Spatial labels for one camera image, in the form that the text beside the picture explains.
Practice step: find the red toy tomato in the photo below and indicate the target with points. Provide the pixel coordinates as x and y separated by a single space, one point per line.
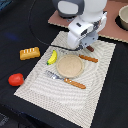
16 79

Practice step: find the beige bowl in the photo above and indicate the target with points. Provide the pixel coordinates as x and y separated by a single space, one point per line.
123 14

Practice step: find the knife with wooden handle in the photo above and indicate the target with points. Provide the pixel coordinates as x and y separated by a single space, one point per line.
80 56

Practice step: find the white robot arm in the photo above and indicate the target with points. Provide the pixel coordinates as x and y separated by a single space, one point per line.
88 19

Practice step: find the orange toy bread loaf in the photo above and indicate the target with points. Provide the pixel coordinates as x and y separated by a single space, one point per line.
29 53

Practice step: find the round wooden plate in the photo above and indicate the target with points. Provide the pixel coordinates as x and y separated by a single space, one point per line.
70 66

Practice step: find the fork with wooden handle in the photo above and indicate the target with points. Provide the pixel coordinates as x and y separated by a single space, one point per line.
66 80

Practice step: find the brown toy chocolate bar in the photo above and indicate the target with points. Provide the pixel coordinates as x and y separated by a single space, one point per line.
90 48

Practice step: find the beige woven placemat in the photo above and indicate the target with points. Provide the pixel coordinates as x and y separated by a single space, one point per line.
71 103

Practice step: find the yellow toy banana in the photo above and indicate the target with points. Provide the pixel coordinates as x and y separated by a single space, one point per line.
53 58

